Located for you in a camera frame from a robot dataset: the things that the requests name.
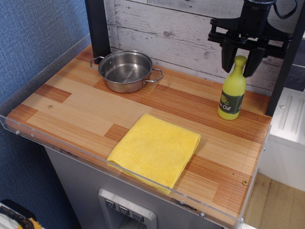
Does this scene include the clear acrylic guard rail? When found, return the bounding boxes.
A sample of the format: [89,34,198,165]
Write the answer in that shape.
[5,45,271,229]

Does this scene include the black vertical post right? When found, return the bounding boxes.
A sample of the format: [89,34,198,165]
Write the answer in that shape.
[265,3,305,116]

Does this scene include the silver steel pan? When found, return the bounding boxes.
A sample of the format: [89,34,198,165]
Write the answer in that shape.
[90,51,164,94]

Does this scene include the black vertical post left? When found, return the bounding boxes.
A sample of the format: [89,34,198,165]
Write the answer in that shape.
[85,0,111,58]

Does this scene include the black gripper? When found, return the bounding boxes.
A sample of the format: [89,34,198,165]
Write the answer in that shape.
[208,0,293,78]

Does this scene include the black vertical post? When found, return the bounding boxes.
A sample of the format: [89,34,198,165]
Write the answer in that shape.
[265,3,305,116]
[85,0,111,58]

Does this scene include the grey toy fridge cabinet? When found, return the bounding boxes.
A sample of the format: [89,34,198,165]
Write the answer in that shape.
[46,148,221,229]

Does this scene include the white toy sink unit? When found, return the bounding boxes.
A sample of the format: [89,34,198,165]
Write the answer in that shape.
[258,88,305,191]

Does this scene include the yellow olive oil bottle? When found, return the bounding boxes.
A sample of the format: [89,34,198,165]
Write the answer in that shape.
[218,55,247,120]

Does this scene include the silver dispenser button panel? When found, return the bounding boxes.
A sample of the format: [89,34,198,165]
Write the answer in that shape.
[98,188,157,229]

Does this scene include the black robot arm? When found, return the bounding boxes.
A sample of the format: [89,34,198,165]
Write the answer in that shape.
[208,0,293,77]

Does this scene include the black and yellow object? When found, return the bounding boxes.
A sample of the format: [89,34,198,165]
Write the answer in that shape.
[0,199,43,229]

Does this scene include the yellow folded cloth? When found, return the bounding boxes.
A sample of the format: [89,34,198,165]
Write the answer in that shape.
[107,114,201,195]

